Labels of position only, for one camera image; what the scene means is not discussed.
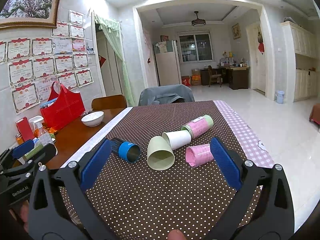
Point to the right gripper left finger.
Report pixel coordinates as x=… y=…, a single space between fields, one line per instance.
x=48 y=217

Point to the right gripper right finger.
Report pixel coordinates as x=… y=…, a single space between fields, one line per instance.
x=262 y=206

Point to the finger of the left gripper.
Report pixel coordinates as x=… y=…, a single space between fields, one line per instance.
x=22 y=149

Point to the blue black metal cup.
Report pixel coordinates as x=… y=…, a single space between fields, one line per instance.
x=127 y=151

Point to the pink clear plastic cup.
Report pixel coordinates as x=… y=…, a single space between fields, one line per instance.
x=198 y=155

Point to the pale green plastic cup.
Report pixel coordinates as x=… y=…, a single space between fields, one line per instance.
x=159 y=154

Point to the white paper cup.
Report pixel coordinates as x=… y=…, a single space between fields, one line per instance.
x=177 y=139

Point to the left hand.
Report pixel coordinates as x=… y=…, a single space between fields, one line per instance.
x=23 y=214

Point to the right hand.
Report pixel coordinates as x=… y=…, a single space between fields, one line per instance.
x=176 y=235

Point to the green tray with boxes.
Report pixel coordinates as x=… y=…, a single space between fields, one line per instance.
x=38 y=146

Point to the red gift box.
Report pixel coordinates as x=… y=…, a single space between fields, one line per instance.
x=24 y=129

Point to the clear spray bottle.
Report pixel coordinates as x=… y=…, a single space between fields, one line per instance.
x=39 y=131

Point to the red felt tote bag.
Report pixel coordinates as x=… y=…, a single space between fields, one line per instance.
x=67 y=107

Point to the pink checkered tablecloth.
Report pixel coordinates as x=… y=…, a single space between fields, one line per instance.
x=252 y=146

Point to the white ceramic bowl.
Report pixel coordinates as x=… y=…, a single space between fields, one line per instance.
x=93 y=119

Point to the brown wooden chair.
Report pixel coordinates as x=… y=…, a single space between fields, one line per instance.
x=109 y=102

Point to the brown polka dot tablecloth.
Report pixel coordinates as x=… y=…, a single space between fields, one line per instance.
x=138 y=202

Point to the pink green clear jar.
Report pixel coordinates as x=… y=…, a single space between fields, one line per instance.
x=198 y=126

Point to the light blue trash bin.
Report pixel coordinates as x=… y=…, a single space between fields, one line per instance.
x=280 y=96

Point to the framed blossom painting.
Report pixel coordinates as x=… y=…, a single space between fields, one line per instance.
x=30 y=14

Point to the dark wooden desk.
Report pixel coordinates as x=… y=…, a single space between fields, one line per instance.
x=234 y=77

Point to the wooden desk chair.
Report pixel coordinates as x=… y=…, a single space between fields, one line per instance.
x=214 y=76

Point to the chair with grey jacket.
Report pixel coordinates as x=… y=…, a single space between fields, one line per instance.
x=165 y=95

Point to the white refrigerator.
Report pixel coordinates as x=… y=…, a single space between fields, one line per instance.
x=167 y=62

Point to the small framed picture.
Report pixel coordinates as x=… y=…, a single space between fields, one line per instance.
x=236 y=32

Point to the window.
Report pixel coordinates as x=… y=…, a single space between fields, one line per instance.
x=195 y=47

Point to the ceiling fan lamp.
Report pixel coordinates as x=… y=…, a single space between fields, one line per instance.
x=198 y=21

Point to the cream wall cabinet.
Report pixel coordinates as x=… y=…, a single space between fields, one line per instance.
x=301 y=62

